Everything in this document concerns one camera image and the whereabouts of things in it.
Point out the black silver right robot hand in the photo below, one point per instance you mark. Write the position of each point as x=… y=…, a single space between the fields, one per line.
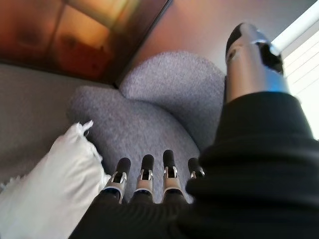
x=249 y=186

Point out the white fringed cushion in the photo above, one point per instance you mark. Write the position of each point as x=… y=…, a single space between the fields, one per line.
x=49 y=186

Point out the grey boucle armchair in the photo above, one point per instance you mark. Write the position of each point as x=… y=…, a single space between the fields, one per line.
x=149 y=112

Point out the glossy brown wooden cabinet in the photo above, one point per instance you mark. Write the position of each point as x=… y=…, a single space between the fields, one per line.
x=62 y=37

